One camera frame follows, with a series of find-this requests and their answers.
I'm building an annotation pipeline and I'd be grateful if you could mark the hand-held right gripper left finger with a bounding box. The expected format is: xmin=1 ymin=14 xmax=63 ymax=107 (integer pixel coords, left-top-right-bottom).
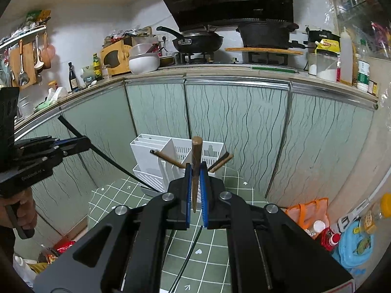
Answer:
xmin=32 ymin=163 xmax=193 ymax=293

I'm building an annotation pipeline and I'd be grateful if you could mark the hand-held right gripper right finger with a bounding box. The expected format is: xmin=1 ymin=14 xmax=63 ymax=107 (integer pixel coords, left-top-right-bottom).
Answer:
xmin=198 ymin=163 xmax=355 ymax=293

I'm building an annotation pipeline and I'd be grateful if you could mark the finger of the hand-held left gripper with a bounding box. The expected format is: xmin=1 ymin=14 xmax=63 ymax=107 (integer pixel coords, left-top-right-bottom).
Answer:
xmin=18 ymin=136 xmax=91 ymax=172
xmin=15 ymin=136 xmax=79 ymax=151

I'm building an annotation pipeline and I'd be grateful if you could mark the wooden chopstick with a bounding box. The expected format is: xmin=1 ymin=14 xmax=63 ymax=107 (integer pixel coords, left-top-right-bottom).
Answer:
xmin=208 ymin=154 xmax=234 ymax=173
xmin=152 ymin=150 xmax=187 ymax=169
xmin=191 ymin=136 xmax=203 ymax=214

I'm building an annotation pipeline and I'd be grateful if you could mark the white plastic utensil holder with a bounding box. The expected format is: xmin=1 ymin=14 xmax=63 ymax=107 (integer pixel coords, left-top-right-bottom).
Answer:
xmin=130 ymin=133 xmax=227 ymax=198

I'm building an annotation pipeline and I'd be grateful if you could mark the person's left hand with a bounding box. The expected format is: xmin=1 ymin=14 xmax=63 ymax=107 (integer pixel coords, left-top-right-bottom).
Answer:
xmin=0 ymin=186 xmax=38 ymax=236

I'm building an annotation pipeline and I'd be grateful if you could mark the green checked tablecloth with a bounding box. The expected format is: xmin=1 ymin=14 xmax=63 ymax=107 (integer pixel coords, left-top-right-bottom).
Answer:
xmin=87 ymin=167 xmax=270 ymax=293

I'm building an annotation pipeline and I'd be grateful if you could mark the wooden cutting board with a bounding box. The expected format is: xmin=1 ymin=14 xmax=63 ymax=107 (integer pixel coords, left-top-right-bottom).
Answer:
xmin=9 ymin=42 xmax=37 ymax=88

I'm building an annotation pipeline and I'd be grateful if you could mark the dark sauce bottle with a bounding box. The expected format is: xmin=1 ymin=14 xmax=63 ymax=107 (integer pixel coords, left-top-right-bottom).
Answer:
xmin=67 ymin=62 xmax=79 ymax=92

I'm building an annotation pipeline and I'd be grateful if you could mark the white spoon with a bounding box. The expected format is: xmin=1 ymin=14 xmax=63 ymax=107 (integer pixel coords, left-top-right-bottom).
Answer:
xmin=33 ymin=35 xmax=43 ymax=69

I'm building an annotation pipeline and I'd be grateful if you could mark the pink pan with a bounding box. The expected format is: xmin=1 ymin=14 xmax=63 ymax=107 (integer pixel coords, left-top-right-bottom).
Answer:
xmin=41 ymin=32 xmax=57 ymax=69

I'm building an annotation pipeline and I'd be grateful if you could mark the green glass bottle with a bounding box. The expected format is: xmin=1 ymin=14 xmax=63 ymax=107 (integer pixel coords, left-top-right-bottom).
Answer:
xmin=92 ymin=52 xmax=103 ymax=81

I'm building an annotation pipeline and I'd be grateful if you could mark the green kitchen cabinet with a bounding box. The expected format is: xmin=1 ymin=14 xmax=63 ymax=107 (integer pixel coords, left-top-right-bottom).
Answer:
xmin=14 ymin=66 xmax=378 ymax=252

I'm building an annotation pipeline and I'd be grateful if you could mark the yellow microwave oven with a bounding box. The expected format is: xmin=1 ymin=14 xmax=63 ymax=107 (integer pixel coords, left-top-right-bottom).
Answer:
xmin=100 ymin=44 xmax=135 ymax=77

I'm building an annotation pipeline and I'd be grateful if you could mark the red snack packet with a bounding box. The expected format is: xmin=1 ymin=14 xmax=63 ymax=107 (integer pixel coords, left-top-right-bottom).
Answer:
xmin=53 ymin=240 xmax=76 ymax=254

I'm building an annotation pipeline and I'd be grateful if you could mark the orange bag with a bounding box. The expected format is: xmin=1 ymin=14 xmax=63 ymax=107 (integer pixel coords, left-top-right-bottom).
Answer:
xmin=285 ymin=198 xmax=331 ymax=239

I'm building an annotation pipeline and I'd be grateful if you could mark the white bowl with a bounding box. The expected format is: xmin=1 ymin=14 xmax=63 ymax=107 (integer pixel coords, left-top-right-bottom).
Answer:
xmin=129 ymin=53 xmax=161 ymax=74

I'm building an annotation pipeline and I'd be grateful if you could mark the clear plastic container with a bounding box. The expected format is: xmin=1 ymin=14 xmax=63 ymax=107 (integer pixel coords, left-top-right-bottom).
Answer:
xmin=130 ymin=43 xmax=153 ymax=56

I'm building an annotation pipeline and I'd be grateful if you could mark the white plastic bag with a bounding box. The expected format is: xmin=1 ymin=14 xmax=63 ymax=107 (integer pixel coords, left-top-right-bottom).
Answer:
xmin=13 ymin=254 xmax=38 ymax=285

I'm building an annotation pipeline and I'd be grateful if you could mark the red cap bottle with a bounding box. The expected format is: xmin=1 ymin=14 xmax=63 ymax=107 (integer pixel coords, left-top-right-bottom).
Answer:
xmin=320 ymin=227 xmax=342 ymax=248

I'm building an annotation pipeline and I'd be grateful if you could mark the gas stove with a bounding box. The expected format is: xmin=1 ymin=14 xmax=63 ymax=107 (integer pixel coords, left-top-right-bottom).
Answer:
xmin=170 ymin=52 xmax=255 ymax=66

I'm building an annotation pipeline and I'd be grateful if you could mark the black wok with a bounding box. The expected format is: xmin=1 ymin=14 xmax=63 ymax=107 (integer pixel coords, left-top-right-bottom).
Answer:
xmin=156 ymin=26 xmax=224 ymax=52

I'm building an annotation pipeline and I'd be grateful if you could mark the blue lunch box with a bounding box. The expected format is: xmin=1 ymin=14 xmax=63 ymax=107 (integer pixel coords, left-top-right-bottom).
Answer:
xmin=332 ymin=219 xmax=375 ymax=270

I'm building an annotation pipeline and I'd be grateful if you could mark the black cast iron pot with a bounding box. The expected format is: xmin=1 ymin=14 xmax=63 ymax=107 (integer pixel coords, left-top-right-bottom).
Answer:
xmin=235 ymin=19 xmax=300 ymax=50

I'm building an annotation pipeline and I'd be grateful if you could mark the yellow lid jar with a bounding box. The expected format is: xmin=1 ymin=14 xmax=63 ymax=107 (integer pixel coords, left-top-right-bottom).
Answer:
xmin=360 ymin=192 xmax=391 ymax=234

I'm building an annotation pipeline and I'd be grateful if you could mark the white pipe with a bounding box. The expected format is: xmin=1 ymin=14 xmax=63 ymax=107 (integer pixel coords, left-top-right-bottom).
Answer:
xmin=337 ymin=173 xmax=391 ymax=225

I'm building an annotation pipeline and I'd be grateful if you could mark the clear jar with white powder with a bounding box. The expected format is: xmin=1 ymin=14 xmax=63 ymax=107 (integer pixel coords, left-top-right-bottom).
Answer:
xmin=316 ymin=52 xmax=339 ymax=83

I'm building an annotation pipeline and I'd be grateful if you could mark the yellow packet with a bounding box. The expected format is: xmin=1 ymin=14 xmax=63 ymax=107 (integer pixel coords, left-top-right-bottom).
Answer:
xmin=316 ymin=41 xmax=340 ymax=54

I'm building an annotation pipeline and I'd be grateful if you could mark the black range hood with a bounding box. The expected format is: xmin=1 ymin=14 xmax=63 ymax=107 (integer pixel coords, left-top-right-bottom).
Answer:
xmin=149 ymin=0 xmax=294 ymax=33

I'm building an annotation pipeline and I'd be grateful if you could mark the white squeeze bottle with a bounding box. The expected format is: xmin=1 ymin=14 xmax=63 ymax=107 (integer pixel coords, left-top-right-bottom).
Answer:
xmin=340 ymin=26 xmax=355 ymax=83

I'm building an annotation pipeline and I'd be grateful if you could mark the green label bottle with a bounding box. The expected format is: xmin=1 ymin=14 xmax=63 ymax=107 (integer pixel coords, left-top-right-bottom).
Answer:
xmin=356 ymin=59 xmax=370 ymax=92

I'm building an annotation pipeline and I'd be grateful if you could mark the black lidded container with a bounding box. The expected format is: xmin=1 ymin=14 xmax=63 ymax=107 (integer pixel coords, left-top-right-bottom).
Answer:
xmin=307 ymin=30 xmax=341 ymax=46

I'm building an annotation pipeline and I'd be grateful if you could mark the wall rack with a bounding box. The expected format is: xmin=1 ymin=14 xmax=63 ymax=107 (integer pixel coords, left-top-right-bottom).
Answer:
xmin=0 ymin=24 xmax=48 ymax=50

